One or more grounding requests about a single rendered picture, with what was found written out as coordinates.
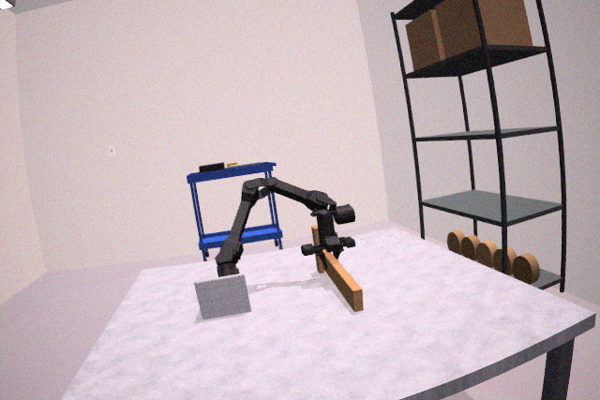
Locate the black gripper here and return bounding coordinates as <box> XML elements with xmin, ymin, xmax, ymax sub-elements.
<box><xmin>301</xmin><ymin>226</ymin><xmax>355</xmax><ymax>270</ymax></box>

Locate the light brown wooden board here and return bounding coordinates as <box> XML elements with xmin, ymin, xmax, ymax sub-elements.
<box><xmin>322</xmin><ymin>249</ymin><xmax>364</xmax><ymax>312</ymax></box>

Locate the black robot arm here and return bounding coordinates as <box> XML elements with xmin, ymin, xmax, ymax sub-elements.
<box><xmin>215</xmin><ymin>177</ymin><xmax>355</xmax><ymax>277</ymax></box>

